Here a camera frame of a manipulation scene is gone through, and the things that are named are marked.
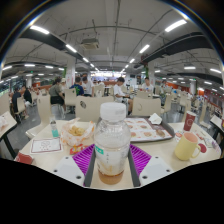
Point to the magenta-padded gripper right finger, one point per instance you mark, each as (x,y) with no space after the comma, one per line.
(156,168)

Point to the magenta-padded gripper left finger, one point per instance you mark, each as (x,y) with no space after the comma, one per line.
(68,168)

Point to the clear white-capped drink bottle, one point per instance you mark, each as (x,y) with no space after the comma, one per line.
(112,140)

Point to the small red sauce packet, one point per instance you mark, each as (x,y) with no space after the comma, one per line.
(76,149)

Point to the white card with red print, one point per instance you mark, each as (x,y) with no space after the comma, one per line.
(46,145)

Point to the pale yellow mug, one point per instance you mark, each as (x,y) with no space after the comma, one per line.
(185,148)

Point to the clear plastic bag with food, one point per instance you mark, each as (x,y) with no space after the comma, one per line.
(76,131)

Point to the dark tray with paper liner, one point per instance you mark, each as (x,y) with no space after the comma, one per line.
(146,130)

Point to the small teal bottle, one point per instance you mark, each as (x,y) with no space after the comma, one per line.
(54,130)

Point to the small red pouch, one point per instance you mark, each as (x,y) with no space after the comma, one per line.
(24,158)

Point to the crumpled white napkin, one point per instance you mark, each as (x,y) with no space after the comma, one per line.
(155,119)

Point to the flat round red coaster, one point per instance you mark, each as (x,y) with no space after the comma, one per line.
(203,148)

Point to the colourful printed sticker sheet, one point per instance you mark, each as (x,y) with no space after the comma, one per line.
(205,138)

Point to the red paper cup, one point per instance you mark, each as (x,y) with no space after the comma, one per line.
(189,121)

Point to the group of beige chairs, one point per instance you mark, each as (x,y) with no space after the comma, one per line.
(88,108)

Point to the person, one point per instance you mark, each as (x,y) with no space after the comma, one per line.
(88,86)
(78,88)
(56,95)
(27,96)
(147,86)
(16,100)
(119,91)

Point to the neighbouring beige table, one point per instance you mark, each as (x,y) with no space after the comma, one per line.
(7,125)
(217,122)

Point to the ceiling air conditioner unit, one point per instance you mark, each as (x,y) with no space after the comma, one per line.
(90,44)

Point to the group of ceiling lights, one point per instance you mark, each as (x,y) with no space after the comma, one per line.
(175,25)

